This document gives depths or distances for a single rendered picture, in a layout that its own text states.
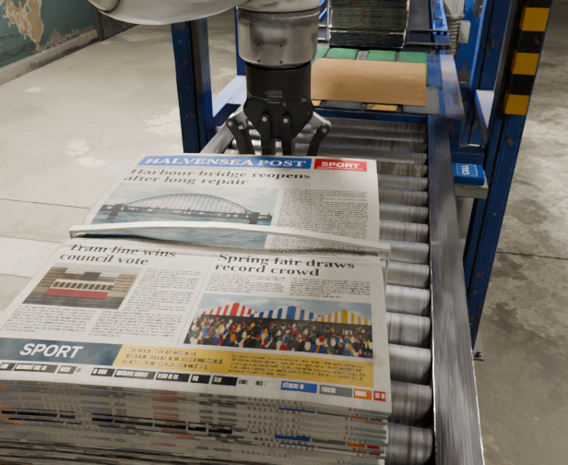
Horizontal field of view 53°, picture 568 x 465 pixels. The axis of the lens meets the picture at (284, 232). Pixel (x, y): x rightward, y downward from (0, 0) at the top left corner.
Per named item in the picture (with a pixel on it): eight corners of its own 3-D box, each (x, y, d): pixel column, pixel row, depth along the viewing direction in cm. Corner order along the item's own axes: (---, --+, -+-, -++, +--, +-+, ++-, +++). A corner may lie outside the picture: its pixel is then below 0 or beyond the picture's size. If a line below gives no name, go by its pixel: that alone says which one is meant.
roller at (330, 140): (429, 168, 131) (431, 148, 129) (234, 151, 139) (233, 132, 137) (429, 160, 135) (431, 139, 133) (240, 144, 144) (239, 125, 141)
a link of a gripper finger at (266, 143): (271, 114, 66) (259, 113, 66) (270, 200, 71) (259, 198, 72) (278, 103, 69) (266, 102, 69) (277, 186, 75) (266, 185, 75)
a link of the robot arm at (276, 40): (313, 15, 57) (311, 75, 60) (325, 1, 64) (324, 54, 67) (225, 12, 58) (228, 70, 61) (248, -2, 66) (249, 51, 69)
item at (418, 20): (448, 78, 212) (453, 52, 207) (280, 69, 223) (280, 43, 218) (438, 9, 341) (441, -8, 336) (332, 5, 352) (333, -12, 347)
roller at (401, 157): (430, 180, 126) (432, 159, 123) (226, 162, 134) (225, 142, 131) (429, 171, 130) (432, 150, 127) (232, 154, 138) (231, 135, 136)
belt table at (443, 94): (460, 152, 152) (466, 116, 147) (228, 134, 163) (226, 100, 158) (449, 80, 211) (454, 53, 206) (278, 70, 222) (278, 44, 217)
